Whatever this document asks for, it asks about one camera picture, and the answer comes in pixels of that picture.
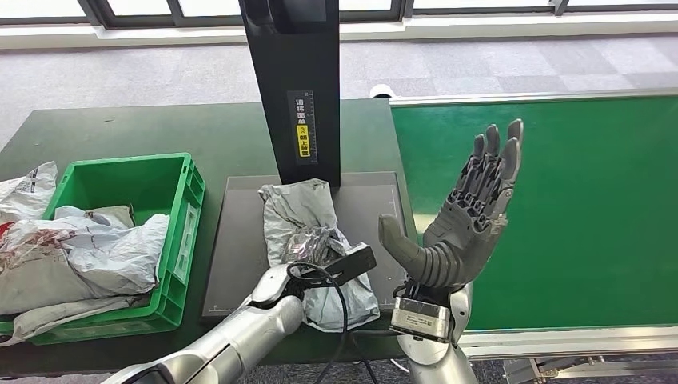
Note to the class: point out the green plastic crate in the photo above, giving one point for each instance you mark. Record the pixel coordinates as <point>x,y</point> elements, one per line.
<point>132,180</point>

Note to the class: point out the aluminium conveyor frame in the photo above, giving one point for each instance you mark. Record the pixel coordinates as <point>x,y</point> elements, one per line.
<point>582,342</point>

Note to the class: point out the black inbound scanner machine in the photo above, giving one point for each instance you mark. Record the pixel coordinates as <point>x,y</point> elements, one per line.
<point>238,254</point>

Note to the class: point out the dark green table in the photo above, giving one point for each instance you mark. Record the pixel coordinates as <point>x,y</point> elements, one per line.
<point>132,127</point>

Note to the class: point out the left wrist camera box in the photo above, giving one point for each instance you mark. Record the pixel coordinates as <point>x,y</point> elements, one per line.
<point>352,262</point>

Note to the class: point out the green conveyor belt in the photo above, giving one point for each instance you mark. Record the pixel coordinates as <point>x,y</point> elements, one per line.
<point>609,212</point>

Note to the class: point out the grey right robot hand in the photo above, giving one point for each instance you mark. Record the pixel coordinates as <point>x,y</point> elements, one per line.
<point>461,238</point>

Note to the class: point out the grey parcel bag red print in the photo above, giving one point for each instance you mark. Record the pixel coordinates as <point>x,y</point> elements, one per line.
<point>26,191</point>
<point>296,206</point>
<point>106,254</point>
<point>111,214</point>

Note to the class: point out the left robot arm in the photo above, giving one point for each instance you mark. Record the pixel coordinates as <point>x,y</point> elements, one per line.
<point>238,334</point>

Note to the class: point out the white window sill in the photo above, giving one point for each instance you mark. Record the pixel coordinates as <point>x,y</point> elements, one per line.
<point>476,25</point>

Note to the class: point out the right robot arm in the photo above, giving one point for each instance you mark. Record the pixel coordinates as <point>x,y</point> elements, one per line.
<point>439,360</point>

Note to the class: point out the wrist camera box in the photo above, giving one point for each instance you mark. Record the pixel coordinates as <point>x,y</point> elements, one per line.
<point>352,262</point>
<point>421,320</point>

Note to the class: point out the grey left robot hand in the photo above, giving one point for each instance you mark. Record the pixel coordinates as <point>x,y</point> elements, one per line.
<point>307,246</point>

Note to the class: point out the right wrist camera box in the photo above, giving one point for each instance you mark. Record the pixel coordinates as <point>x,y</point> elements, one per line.
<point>421,320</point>

